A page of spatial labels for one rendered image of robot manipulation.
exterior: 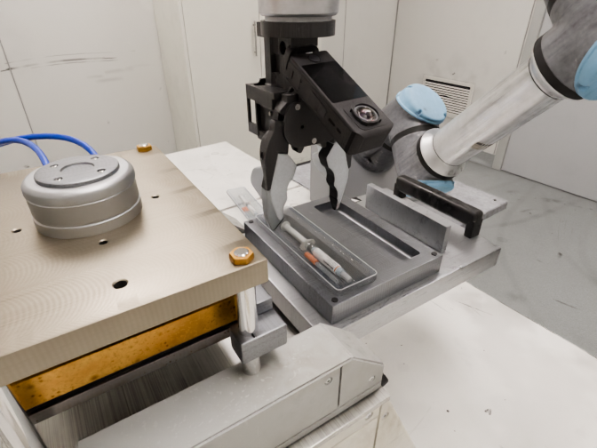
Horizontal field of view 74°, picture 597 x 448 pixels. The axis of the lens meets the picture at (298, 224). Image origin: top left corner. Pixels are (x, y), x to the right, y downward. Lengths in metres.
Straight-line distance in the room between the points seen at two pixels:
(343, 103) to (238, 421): 0.26
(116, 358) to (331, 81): 0.28
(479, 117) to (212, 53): 1.98
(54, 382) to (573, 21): 0.71
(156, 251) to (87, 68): 2.53
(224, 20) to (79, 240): 2.33
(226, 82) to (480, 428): 2.32
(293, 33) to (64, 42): 2.43
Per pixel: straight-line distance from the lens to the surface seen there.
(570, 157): 3.38
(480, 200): 1.23
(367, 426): 0.45
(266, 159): 0.39
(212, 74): 2.58
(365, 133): 0.34
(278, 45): 0.43
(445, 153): 0.86
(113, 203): 0.32
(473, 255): 0.56
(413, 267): 0.47
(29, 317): 0.27
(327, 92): 0.36
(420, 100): 0.97
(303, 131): 0.40
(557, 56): 0.71
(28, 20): 2.74
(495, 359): 0.75
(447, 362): 0.71
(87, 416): 0.45
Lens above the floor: 1.27
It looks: 31 degrees down
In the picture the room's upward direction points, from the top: straight up
